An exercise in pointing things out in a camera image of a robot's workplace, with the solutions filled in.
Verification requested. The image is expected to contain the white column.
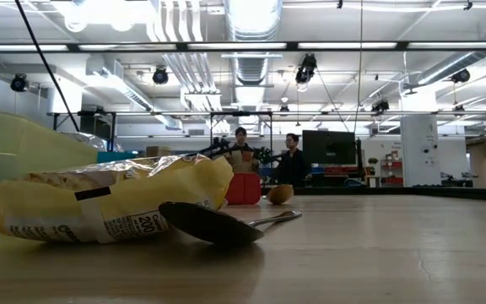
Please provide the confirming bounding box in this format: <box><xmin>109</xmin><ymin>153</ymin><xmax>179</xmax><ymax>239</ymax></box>
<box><xmin>399</xmin><ymin>114</ymin><xmax>440</xmax><ymax>188</ymax></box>

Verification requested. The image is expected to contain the smoked paprika tin red lid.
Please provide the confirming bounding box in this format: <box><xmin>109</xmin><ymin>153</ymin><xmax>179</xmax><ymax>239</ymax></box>
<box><xmin>224</xmin><ymin>171</ymin><xmax>262</xmax><ymax>206</ymax></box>

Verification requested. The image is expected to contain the blue plastic bin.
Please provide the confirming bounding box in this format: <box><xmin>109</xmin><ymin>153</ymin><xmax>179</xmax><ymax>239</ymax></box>
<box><xmin>96</xmin><ymin>150</ymin><xmax>139</xmax><ymax>164</ymax></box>

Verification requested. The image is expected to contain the black gantry frame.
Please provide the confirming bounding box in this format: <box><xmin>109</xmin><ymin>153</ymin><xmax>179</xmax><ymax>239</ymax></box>
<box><xmin>48</xmin><ymin>109</ymin><xmax>486</xmax><ymax>152</ymax></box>

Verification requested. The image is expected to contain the black monitor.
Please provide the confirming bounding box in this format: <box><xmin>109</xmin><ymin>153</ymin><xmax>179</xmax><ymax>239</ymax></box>
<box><xmin>301</xmin><ymin>130</ymin><xmax>357</xmax><ymax>166</ymax></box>

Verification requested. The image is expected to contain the cardboard box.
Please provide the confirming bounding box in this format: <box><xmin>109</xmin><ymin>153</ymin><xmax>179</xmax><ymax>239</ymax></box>
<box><xmin>145</xmin><ymin>145</ymin><xmax>173</xmax><ymax>158</ymax></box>

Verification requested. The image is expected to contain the silver ventilation duct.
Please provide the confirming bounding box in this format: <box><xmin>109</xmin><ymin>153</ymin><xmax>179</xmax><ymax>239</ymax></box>
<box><xmin>224</xmin><ymin>0</ymin><xmax>284</xmax><ymax>85</ymax></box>

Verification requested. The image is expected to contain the black hanging cable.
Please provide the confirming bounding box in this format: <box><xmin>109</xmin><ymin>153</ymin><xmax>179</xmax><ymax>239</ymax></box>
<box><xmin>13</xmin><ymin>0</ymin><xmax>80</xmax><ymax>133</ymax></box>

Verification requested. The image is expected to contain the red shelf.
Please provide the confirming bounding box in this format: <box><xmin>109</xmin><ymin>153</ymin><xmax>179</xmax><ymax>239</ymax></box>
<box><xmin>380</xmin><ymin>159</ymin><xmax>404</xmax><ymax>187</ymax></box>

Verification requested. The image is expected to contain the light translucent plastic bin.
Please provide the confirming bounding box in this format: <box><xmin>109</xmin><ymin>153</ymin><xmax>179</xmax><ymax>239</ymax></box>
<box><xmin>0</xmin><ymin>108</ymin><xmax>100</xmax><ymax>199</ymax></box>

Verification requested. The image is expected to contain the overhead light bar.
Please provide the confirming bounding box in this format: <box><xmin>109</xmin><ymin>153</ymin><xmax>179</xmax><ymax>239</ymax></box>
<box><xmin>0</xmin><ymin>41</ymin><xmax>486</xmax><ymax>53</ymax></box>

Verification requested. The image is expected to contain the person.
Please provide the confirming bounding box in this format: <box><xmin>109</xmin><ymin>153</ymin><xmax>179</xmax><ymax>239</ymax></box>
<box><xmin>275</xmin><ymin>133</ymin><xmax>313</xmax><ymax>188</ymax></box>
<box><xmin>224</xmin><ymin>126</ymin><xmax>262</xmax><ymax>173</ymax></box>

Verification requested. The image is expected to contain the black-handled spoon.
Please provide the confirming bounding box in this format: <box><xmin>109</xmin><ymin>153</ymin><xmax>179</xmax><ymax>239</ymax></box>
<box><xmin>158</xmin><ymin>201</ymin><xmax>303</xmax><ymax>246</ymax></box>

